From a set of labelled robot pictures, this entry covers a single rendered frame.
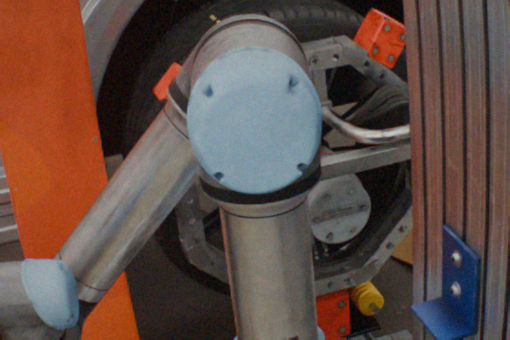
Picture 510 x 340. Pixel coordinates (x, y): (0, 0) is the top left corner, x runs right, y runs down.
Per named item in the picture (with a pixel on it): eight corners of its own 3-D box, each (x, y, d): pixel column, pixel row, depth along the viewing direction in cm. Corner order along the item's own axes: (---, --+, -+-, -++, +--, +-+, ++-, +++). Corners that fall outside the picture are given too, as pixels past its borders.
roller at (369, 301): (340, 257, 244) (339, 237, 242) (388, 317, 218) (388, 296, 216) (318, 263, 243) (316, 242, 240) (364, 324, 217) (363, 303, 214)
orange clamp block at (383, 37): (376, 58, 203) (396, 21, 201) (392, 70, 196) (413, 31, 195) (349, 45, 200) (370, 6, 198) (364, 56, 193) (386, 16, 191)
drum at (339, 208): (335, 192, 211) (331, 130, 205) (376, 237, 192) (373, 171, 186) (271, 208, 208) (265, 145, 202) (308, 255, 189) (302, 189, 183)
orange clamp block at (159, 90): (209, 85, 194) (173, 60, 190) (220, 98, 187) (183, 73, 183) (188, 114, 195) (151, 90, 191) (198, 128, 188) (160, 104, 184)
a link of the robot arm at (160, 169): (235, -31, 107) (8, 280, 122) (238, -4, 97) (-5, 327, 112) (320, 28, 111) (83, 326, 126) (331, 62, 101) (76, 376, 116)
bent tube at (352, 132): (394, 103, 200) (392, 54, 196) (437, 139, 183) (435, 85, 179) (312, 121, 196) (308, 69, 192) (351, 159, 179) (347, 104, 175)
